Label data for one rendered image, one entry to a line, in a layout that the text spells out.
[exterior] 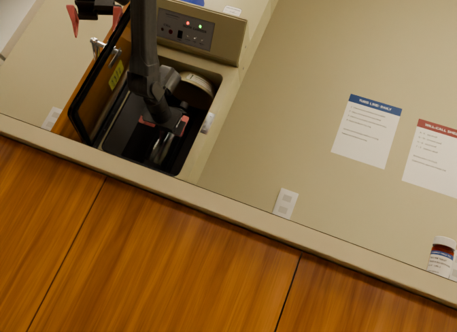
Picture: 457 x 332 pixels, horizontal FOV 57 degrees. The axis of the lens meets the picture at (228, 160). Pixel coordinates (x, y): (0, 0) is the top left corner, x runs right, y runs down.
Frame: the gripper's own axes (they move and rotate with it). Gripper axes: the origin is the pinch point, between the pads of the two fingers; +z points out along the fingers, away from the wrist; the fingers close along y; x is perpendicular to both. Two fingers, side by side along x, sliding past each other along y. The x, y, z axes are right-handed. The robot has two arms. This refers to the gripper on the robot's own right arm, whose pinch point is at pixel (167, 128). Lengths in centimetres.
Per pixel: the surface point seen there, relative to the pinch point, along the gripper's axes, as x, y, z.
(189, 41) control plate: -25.9, 2.5, -10.5
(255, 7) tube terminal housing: -48, -11, -7
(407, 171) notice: -30, -79, 36
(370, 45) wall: -80, -51, 35
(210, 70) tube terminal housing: -20.9, -6.4, -6.3
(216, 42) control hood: -27.5, -6.2, -12.0
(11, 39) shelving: -29, 102, 33
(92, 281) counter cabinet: 49, -13, -31
